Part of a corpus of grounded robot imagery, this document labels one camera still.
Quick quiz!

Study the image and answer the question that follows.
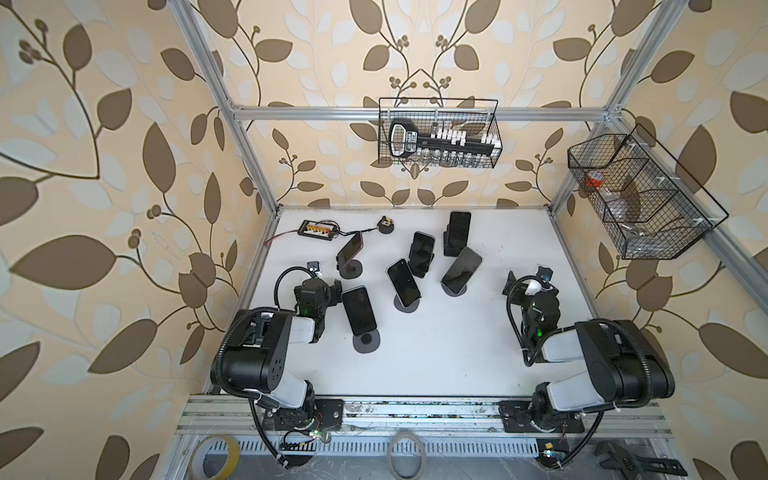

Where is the black phone on folding stand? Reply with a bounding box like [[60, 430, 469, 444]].
[[409, 231, 435, 260]]

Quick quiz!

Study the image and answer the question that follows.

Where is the black red cable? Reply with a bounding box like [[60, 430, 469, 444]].
[[265, 225, 380, 247]]

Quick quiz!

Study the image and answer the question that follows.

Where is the black yellow round connector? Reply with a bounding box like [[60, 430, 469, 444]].
[[377, 216, 394, 235]]

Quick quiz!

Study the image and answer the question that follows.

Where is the black adjustable wrench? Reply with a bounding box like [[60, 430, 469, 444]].
[[595, 441, 688, 479]]

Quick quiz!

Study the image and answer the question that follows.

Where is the black round stand far left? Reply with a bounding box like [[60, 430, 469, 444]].
[[339, 260, 363, 280]]

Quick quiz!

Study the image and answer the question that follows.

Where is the yellow tape roll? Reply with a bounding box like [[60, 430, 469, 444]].
[[187, 435, 241, 480]]

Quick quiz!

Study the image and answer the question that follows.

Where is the black folding phone stand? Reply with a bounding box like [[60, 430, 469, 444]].
[[408, 256, 432, 278]]

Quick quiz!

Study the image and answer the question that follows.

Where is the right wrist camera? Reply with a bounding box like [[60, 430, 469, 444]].
[[536, 265, 553, 284]]

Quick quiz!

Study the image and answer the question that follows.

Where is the black tool in basket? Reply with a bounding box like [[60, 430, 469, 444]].
[[384, 119, 502, 159]]

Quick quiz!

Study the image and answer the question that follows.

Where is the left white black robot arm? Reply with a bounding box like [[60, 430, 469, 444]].
[[210, 266, 342, 421]]

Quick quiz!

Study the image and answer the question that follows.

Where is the black wire basket wall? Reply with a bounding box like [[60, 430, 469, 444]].
[[567, 124, 729, 260], [377, 96, 503, 169]]

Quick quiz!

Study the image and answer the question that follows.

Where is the grey tape ring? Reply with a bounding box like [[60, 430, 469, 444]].
[[386, 431, 428, 480]]

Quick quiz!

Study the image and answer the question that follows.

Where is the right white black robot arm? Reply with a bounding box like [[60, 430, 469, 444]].
[[502, 267, 675, 430]]

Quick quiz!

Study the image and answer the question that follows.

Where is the dark round stand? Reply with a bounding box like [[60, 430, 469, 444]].
[[353, 329, 381, 354]]

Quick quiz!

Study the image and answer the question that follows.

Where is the black wire basket right wall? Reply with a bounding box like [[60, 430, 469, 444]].
[[567, 124, 729, 260]]

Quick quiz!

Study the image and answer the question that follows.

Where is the black phone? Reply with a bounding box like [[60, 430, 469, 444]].
[[341, 286, 377, 336], [446, 211, 472, 242], [387, 259, 421, 307], [409, 231, 435, 260], [441, 247, 483, 295]]

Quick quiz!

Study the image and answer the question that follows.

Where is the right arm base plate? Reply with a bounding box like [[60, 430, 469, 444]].
[[498, 400, 585, 434]]

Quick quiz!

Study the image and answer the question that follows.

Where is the black rear phone stand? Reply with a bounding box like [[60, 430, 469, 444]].
[[443, 231, 467, 257]]

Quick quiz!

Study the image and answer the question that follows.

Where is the red cap bottle in basket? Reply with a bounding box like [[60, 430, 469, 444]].
[[584, 170, 605, 191]]

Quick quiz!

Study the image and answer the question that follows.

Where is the black power adapter board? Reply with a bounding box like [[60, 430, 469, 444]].
[[297, 220, 340, 241]]

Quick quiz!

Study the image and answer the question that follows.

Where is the black wire basket rear wall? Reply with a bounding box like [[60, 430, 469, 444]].
[[377, 96, 503, 169]]

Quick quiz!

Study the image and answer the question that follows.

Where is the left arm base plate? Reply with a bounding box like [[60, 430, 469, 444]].
[[263, 398, 345, 432]]

